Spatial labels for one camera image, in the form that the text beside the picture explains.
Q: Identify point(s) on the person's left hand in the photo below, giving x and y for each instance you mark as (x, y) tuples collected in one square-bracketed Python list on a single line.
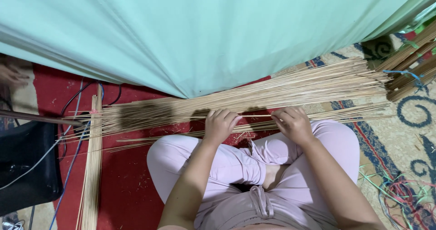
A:
[(218, 128)]

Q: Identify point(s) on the person's right hand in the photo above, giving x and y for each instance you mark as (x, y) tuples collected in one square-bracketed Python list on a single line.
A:
[(296, 126)]

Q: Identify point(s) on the single thin bamboo stick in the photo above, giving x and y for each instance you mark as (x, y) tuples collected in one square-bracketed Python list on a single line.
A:
[(255, 116)]

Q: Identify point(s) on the person's pink trousers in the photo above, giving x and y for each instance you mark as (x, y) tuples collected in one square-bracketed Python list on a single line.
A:
[(235, 168)]

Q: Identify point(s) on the small spread of bamboo sticks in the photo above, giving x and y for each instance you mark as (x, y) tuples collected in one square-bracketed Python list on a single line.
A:
[(340, 114)]

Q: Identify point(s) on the large pile of bamboo sticks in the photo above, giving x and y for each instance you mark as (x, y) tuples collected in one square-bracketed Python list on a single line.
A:
[(259, 92)]

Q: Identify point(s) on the person's foot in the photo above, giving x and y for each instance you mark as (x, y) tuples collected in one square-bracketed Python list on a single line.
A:
[(274, 177)]

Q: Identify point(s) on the beige blue patterned rug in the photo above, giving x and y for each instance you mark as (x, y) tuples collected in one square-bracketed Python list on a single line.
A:
[(391, 138)]

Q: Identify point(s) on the teal cloth sheet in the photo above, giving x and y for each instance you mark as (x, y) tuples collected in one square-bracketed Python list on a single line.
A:
[(204, 29)]

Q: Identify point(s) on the red mat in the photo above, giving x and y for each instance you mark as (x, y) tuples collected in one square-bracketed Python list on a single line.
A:
[(126, 185)]

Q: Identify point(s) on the pink band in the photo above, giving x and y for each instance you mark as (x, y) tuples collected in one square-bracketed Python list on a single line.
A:
[(94, 112)]

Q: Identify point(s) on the brown stick bundle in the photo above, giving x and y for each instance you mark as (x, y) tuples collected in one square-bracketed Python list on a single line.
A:
[(414, 78), (408, 48)]

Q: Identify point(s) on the tied bundle of pale sticks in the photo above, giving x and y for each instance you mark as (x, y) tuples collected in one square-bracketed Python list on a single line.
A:
[(92, 175)]

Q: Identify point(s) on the green plastic strips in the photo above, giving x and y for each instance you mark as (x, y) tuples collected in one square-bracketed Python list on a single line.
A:
[(420, 26)]

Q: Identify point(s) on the black plastic chair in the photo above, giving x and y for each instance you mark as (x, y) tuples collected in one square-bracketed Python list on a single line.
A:
[(25, 168)]

